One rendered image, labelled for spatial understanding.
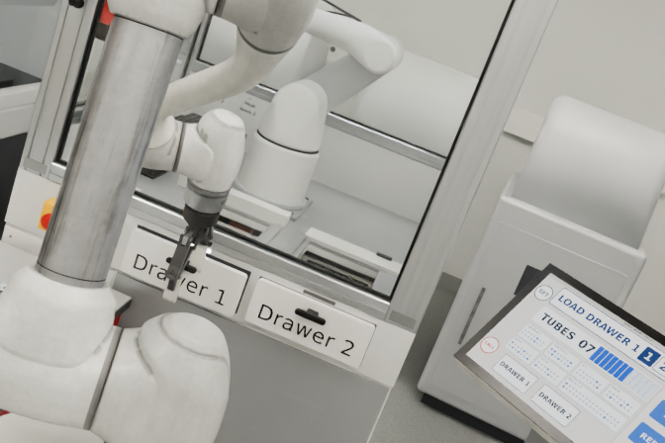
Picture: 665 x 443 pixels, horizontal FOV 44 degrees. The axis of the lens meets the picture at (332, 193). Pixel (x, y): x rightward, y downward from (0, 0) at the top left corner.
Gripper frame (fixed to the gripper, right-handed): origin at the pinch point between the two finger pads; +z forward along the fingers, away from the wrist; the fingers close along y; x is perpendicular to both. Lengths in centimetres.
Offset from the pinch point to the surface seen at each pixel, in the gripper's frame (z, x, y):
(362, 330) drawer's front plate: 1.0, -40.6, 10.3
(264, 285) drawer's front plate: 0.1, -15.9, 10.5
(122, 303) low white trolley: 14.7, 13.4, 2.4
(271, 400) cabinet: 27.4, -26.8, 6.4
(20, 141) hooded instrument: 30, 85, 73
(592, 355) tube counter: -20, -86, 4
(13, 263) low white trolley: 14.0, 40.0, -0.9
